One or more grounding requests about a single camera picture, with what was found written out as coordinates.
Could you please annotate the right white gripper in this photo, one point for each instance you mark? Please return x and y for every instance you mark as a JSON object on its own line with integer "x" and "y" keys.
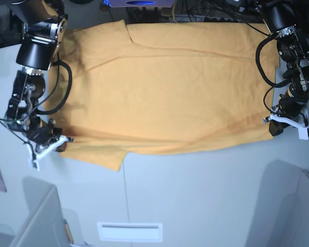
{"x": 40, "y": 137}

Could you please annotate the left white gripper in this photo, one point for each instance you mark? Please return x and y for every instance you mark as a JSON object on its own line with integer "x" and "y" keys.
{"x": 289, "y": 112}

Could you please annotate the orange yellow T-shirt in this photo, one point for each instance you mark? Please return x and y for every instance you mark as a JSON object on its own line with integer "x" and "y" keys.
{"x": 161, "y": 88}

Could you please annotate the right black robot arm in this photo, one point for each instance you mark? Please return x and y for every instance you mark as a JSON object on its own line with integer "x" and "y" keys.
{"x": 44, "y": 24}

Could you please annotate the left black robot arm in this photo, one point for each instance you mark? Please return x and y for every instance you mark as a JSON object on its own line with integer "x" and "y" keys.
{"x": 282, "y": 21}

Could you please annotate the orange tool in bin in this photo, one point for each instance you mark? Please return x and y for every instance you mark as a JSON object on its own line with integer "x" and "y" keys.
{"x": 69, "y": 234}

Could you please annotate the white table slot plate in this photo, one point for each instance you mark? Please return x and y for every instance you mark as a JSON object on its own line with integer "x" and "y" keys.
{"x": 130, "y": 232}

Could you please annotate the purple blue device box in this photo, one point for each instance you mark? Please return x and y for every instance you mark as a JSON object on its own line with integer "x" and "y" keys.
{"x": 140, "y": 3}

